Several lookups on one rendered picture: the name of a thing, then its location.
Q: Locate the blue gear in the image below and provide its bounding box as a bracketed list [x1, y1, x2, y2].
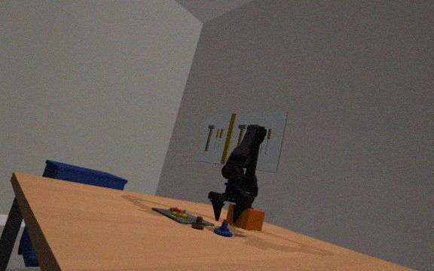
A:
[213, 222, 232, 237]

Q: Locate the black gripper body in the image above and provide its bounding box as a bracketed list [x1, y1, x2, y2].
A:
[208, 181, 252, 208]

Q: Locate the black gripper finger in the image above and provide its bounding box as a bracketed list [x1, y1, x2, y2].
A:
[210, 200, 225, 221]
[233, 205, 247, 223]

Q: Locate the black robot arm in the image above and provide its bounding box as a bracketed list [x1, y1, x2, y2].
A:
[222, 125, 267, 205]

